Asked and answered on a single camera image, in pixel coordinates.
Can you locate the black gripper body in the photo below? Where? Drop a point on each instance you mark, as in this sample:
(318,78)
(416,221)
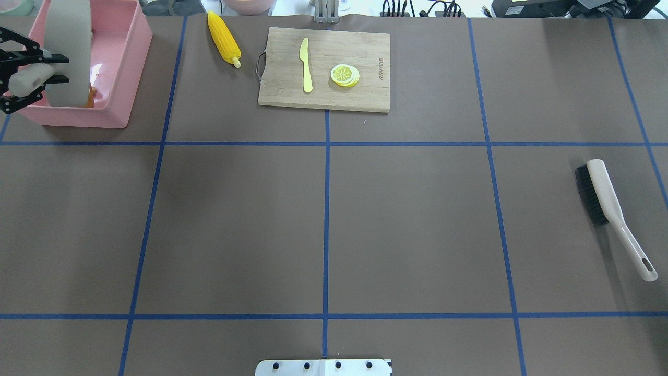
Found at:
(15,56)

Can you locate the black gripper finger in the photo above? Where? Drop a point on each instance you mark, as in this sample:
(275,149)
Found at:
(43,56)
(56,79)

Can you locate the beige plastic dustpan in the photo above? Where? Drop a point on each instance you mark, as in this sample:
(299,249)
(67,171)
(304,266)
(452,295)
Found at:
(67,30)

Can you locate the orange toy fried chicken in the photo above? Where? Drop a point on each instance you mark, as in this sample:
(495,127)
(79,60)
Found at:
(91,97)

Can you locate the yellow toy corn cob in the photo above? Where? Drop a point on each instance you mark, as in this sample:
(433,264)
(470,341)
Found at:
(223,39)

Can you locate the beige hand brush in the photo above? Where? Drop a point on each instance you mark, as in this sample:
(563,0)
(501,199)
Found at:
(601,203)

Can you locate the pink plastic bin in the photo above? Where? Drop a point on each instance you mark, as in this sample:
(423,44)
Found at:
(121,38)

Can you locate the pink bowl on scale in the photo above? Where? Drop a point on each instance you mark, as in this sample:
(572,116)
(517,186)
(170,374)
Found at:
(250,7)

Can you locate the wooden cutting board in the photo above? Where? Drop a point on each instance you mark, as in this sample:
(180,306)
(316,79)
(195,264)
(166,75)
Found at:
(281,80)

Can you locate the yellow toy knife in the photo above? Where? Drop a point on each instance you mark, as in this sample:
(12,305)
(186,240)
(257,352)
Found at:
(304,57)

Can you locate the yellow toy lemon slice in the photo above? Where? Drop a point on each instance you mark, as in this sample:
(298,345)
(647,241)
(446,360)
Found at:
(345,75)

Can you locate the black monitor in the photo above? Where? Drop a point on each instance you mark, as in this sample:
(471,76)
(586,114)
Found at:
(574,9)

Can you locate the aluminium frame post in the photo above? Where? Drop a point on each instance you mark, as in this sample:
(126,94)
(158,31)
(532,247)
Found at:
(326,11)

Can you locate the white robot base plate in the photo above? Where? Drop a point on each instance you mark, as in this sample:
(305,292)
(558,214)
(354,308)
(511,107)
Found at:
(325,367)

